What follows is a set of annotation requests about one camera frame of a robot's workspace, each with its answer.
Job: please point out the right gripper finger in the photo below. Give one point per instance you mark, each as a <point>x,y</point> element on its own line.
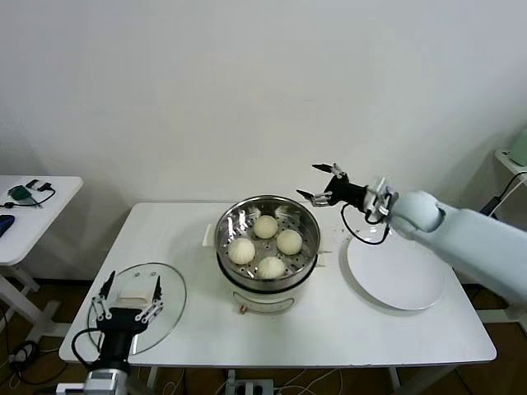
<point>333,169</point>
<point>319,197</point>

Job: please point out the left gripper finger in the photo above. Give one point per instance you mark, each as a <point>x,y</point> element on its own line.
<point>104,300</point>
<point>155,302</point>

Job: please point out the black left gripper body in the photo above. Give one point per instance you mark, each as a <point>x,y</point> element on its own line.
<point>119,325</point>

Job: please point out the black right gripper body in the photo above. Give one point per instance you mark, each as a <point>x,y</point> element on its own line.
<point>346,192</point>

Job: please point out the round glass lid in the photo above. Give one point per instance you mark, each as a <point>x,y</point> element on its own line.
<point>173,296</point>

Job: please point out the white steamed baozi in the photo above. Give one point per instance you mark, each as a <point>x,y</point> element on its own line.
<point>265,226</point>
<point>241,251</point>
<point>271,267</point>
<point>289,241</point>

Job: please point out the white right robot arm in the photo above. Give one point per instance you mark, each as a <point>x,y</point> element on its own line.
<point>473,243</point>

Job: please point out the white round plate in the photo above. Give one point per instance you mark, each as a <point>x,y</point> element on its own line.
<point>391,280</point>

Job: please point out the white side table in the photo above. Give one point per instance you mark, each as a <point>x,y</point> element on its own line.
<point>24,234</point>

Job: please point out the blue flat object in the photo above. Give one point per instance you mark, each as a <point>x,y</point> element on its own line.
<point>6,224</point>

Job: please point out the grey power strip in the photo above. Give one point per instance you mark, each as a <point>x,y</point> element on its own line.
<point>249,387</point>

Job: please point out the small green device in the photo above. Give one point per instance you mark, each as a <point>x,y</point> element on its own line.
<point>20,192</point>

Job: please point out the pale green appliance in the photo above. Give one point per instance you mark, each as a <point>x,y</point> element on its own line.
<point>519,148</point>

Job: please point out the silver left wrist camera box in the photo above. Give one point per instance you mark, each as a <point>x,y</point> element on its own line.
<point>99,380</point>

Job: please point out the white table frame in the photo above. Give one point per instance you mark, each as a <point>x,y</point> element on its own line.
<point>153,376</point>

